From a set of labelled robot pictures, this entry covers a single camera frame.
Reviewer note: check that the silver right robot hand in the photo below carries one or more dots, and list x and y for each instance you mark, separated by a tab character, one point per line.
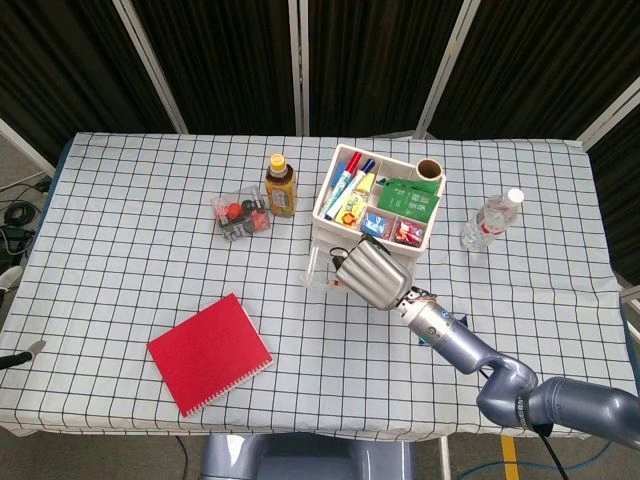
375	275

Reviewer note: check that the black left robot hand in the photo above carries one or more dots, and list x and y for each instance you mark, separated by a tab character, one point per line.
15	359

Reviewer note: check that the transparent plastic drawer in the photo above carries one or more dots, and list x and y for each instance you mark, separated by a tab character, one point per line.
317	267

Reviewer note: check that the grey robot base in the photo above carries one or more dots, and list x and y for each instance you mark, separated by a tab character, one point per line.
300	460

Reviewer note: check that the white desk organizer box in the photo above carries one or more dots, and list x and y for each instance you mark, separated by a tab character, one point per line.
330	224

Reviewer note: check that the clear box of coffee capsules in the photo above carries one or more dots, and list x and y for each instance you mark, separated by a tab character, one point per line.
240	215

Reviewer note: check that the blue candy packet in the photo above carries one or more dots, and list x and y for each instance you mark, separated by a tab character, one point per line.
375	222

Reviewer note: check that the red candy packet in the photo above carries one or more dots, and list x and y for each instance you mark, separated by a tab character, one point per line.
409	231

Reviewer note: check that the yellow snack packet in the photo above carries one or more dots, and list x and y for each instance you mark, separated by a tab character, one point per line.
350	207

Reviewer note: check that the green tea packet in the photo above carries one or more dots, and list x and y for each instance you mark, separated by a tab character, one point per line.
407	200

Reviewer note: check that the blue snack pack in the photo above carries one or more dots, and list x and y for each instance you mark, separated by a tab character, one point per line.
462	320

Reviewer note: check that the blue cap marker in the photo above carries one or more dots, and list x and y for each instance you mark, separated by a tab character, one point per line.
369	164

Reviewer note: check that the black power adapter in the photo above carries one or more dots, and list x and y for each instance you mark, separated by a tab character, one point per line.
10	245

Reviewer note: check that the red cap marker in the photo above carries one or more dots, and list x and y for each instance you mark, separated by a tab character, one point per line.
355	160

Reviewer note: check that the brown cardboard tube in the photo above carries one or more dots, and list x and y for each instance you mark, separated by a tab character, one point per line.
430	167

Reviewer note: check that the yellow cap tea bottle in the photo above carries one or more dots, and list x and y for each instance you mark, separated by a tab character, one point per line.
281	197

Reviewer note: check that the clear plastic water bottle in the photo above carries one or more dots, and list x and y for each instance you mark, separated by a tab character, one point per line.
487	222

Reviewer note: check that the white black checked tablecloth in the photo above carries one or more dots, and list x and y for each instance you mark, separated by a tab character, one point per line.
150	250

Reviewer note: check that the red spiral notebook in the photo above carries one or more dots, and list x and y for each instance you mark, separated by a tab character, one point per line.
210	350

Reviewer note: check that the black folding screen white frame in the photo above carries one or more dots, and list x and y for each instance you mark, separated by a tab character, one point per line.
225	65

